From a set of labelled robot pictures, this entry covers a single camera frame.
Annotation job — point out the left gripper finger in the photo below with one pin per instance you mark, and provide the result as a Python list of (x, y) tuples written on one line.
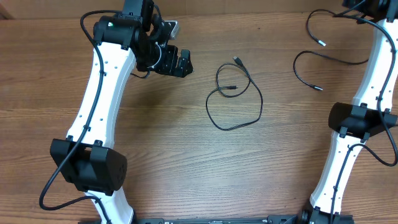
[(181, 72), (185, 60)]

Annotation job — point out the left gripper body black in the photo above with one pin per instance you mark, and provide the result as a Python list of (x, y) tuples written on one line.
[(165, 65)]

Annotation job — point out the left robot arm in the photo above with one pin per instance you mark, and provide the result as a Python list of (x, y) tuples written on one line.
[(130, 42)]

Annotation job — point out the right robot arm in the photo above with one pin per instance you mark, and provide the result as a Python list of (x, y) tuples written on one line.
[(367, 115)]

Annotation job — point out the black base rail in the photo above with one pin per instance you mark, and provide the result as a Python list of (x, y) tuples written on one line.
[(217, 220)]

